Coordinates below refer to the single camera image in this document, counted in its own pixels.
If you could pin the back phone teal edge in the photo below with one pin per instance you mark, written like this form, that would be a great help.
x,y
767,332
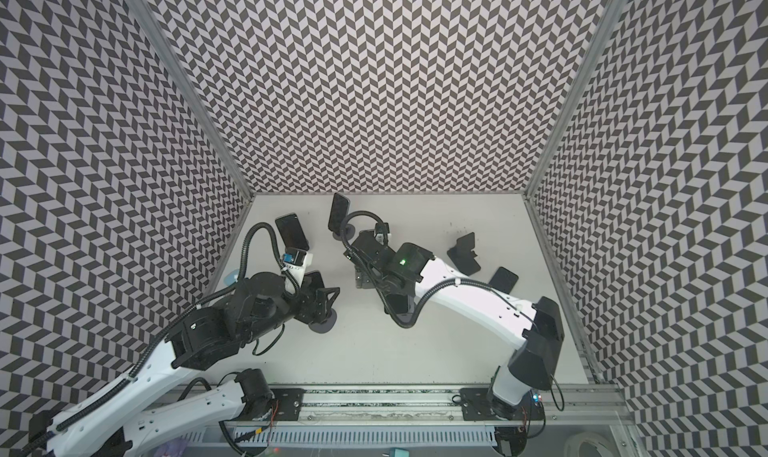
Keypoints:
x,y
338,211

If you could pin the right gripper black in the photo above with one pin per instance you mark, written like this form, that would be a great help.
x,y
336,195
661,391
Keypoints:
x,y
365,256

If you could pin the blue oval object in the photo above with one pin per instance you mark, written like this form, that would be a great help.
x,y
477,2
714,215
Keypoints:
x,y
232,277

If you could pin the black folding stand right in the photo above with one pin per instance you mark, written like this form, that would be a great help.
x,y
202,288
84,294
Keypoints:
x,y
463,255

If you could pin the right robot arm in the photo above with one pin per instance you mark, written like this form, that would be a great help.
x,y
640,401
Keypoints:
x,y
408,279

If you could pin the black centre stand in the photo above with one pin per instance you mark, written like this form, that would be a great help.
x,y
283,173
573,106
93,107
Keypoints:
x,y
362,280

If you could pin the grey round stand back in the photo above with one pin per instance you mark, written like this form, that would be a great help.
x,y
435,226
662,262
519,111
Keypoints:
x,y
348,233

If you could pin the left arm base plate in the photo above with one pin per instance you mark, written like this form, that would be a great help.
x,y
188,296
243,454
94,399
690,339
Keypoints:
x,y
282,404

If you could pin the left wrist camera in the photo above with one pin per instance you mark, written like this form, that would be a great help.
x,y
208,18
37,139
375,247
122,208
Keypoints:
x,y
297,261

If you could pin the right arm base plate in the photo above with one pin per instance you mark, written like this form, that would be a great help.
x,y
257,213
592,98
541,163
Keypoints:
x,y
478,404

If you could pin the grey round stand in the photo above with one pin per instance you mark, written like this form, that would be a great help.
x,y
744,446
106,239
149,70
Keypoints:
x,y
348,233
325,326

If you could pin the grey round stand front left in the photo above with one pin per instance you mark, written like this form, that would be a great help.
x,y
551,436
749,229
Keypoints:
x,y
325,326

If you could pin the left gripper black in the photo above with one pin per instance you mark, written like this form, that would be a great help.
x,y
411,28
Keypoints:
x,y
321,309

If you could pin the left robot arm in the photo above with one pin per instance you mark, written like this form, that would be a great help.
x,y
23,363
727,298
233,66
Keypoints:
x,y
272,288

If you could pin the aluminium rail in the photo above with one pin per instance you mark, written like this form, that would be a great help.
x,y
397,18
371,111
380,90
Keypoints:
x,y
589,404

